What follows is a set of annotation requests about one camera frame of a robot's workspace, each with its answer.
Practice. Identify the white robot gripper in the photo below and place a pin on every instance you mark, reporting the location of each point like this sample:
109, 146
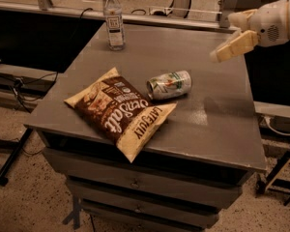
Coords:
270, 23

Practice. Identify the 7up soda can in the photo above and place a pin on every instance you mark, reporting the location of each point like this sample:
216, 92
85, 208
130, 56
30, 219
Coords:
169, 85

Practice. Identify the clear plastic water bottle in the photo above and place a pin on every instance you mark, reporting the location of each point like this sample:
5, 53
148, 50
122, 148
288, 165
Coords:
114, 24

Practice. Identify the grey drawer cabinet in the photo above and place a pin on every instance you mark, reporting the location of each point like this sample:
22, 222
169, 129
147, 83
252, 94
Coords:
196, 163

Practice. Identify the brown sea salt chip bag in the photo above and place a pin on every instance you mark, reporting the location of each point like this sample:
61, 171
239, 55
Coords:
127, 118

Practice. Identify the black floor stand leg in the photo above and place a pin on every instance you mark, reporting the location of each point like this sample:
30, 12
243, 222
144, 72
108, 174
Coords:
12, 157

